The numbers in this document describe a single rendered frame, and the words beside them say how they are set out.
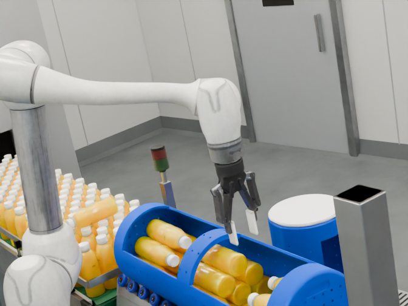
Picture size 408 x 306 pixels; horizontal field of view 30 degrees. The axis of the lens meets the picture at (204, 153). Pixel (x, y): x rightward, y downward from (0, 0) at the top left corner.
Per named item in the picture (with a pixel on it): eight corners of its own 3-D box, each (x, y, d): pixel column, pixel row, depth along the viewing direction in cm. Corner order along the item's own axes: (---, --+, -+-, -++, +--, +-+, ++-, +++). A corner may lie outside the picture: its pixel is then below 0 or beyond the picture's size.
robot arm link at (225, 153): (248, 135, 195) (252, 156, 197) (227, 130, 203) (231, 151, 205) (220, 147, 191) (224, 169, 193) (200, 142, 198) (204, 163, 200)
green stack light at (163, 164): (159, 172, 317) (157, 161, 315) (152, 169, 322) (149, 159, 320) (172, 167, 320) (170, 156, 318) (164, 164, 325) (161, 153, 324)
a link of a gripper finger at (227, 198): (235, 182, 199) (231, 182, 198) (232, 224, 200) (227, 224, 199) (227, 179, 202) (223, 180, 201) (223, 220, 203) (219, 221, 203)
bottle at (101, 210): (107, 203, 302) (66, 221, 292) (110, 193, 297) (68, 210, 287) (116, 216, 299) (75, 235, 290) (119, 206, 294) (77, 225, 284)
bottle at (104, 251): (113, 278, 290) (102, 234, 284) (126, 282, 285) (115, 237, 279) (99, 287, 285) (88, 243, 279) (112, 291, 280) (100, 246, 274)
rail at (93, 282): (90, 288, 274) (88, 281, 273) (89, 288, 275) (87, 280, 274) (180, 246, 294) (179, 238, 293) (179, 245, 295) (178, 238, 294)
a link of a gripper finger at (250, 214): (244, 209, 207) (247, 209, 207) (249, 232, 209) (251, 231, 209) (252, 212, 204) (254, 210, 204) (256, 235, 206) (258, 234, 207)
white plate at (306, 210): (270, 229, 272) (271, 232, 272) (347, 217, 270) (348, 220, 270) (266, 200, 298) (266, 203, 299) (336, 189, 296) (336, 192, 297)
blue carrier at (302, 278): (284, 393, 194) (274, 292, 187) (119, 292, 265) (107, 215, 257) (363, 351, 209) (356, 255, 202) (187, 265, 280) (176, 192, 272)
